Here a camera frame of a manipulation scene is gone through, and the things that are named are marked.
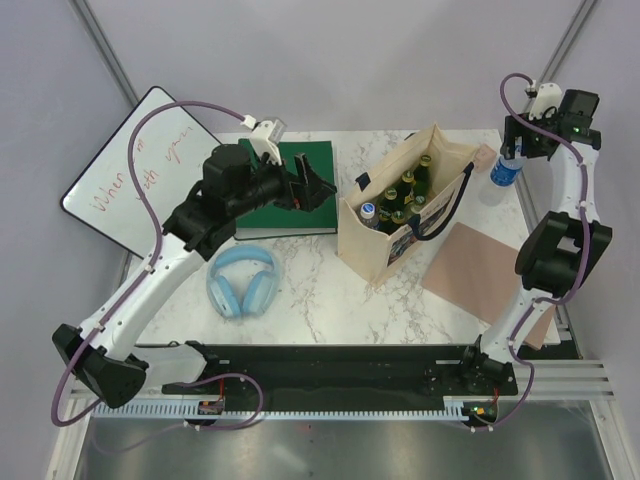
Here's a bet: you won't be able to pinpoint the beige canvas tote bag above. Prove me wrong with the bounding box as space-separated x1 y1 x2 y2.
337 125 478 287

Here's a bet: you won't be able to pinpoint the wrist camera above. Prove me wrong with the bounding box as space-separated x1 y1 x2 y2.
241 115 286 166
525 81 563 122

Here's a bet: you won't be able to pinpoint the Pocari Sweat water bottle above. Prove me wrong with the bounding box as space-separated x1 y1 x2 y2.
489 155 526 187

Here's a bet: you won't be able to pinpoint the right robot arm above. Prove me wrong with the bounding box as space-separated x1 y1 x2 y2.
457 81 613 394

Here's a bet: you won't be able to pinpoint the clear Chang glass bottle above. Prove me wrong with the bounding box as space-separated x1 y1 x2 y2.
391 210 406 232

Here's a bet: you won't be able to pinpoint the green Perrier bottle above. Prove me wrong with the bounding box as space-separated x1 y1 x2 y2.
376 208 395 235

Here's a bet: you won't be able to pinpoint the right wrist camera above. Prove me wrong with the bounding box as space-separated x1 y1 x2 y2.
525 81 563 122

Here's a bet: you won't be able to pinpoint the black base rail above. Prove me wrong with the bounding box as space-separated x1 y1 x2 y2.
162 344 518 413

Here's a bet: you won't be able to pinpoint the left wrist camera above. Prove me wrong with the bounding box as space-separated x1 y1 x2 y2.
241 115 286 166

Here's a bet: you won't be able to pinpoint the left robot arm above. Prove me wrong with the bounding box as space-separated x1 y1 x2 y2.
52 144 337 409

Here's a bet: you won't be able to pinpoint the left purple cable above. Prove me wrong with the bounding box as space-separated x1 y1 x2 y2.
51 99 251 427

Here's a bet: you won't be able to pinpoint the pink power adapter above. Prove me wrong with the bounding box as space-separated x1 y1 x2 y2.
473 143 498 173

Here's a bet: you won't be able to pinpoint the white whiteboard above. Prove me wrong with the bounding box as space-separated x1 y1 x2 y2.
61 86 219 257

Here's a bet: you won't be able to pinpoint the pink board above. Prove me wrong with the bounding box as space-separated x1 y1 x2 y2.
420 221 556 351

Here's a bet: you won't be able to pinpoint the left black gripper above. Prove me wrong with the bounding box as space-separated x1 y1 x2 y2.
229 148 336 219

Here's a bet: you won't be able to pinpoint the blue headphones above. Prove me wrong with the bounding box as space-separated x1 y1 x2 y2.
205 245 281 319

